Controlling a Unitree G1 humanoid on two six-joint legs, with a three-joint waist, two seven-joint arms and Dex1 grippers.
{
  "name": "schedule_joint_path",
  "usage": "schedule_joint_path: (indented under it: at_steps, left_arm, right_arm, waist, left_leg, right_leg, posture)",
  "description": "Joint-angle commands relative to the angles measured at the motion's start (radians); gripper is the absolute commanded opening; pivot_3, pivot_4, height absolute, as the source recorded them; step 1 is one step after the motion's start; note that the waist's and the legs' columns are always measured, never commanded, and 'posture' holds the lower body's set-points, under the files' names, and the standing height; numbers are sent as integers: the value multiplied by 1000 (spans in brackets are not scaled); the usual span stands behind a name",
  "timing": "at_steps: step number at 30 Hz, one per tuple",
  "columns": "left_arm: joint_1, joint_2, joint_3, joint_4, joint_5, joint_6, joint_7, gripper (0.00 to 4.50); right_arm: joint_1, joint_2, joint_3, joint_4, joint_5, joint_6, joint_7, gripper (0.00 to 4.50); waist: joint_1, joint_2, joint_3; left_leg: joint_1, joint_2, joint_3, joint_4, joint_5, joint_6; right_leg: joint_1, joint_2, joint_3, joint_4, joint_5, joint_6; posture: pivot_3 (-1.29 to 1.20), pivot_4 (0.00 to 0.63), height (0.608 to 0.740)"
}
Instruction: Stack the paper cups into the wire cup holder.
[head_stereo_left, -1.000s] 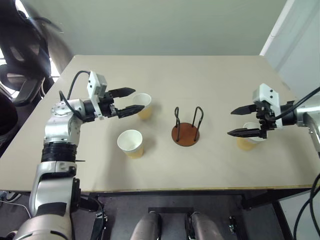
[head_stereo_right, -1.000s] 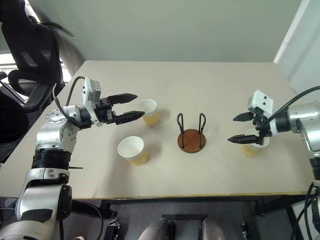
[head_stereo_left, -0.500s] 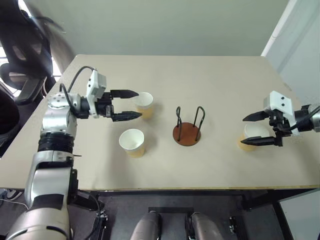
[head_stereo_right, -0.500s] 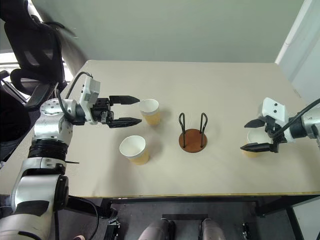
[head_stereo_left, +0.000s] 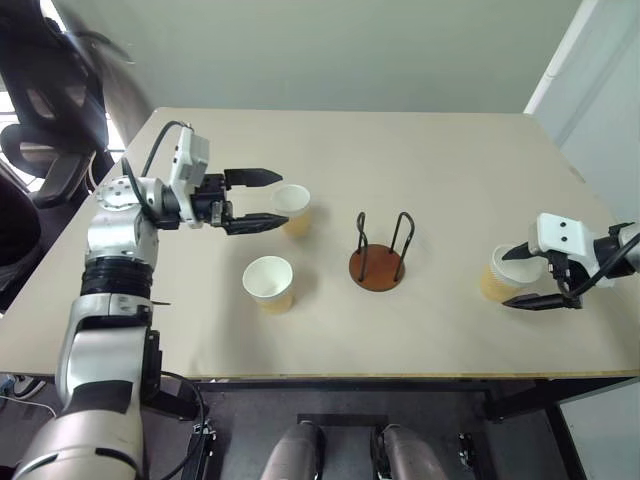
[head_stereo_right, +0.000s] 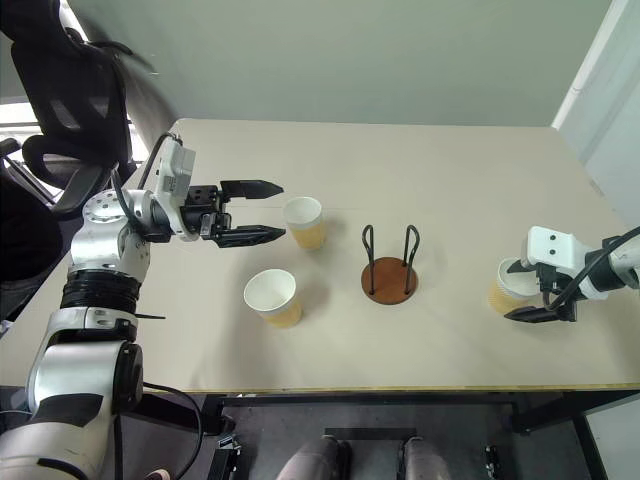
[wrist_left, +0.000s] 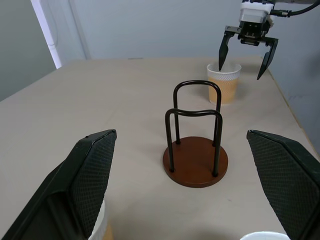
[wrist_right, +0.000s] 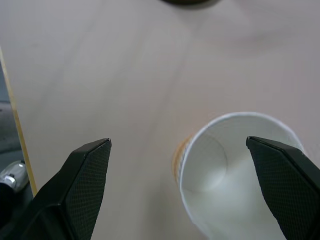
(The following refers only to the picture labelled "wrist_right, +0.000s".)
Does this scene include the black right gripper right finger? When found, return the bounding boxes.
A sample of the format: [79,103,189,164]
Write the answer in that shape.
[245,136,320,240]

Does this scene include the silver robot body part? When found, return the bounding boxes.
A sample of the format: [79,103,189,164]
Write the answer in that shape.
[0,160,29,194]

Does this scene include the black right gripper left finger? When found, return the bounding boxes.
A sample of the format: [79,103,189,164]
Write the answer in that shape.
[0,138,112,240]

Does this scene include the dark round holder base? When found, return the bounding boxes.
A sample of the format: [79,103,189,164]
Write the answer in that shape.
[159,0,219,6]

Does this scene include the white paper cup orange stripes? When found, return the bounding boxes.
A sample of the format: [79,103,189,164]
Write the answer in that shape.
[171,111,305,240]

